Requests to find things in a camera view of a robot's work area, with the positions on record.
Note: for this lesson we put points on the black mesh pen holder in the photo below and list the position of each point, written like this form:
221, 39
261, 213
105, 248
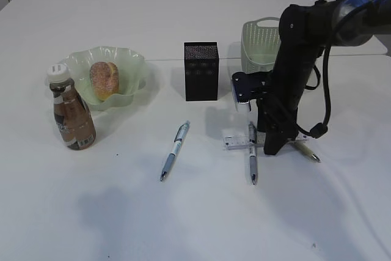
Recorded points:
201, 62

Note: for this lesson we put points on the blue grip white pen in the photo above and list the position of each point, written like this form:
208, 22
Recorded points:
178, 142

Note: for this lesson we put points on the green wavy glass plate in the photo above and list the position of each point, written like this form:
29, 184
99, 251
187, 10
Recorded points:
132, 71

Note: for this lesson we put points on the transparent plastic ruler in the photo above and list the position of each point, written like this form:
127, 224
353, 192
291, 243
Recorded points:
242, 142

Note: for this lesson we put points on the green plastic woven basket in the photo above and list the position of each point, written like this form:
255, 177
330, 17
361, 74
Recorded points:
260, 43

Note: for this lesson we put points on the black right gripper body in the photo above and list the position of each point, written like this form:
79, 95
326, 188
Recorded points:
277, 118

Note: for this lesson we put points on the blue black right robot arm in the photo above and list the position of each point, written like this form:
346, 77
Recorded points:
307, 33

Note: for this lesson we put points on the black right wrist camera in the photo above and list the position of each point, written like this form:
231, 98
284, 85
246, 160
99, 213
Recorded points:
247, 87

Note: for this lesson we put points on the beige patterned pen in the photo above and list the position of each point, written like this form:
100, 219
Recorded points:
305, 151

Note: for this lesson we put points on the sugared bread roll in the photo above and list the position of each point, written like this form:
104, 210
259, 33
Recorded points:
104, 77

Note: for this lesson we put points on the grey grip patterned pen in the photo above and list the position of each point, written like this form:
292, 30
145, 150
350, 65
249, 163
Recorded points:
253, 153

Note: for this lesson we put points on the brown coffee drink bottle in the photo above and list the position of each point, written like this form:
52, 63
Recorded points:
71, 113

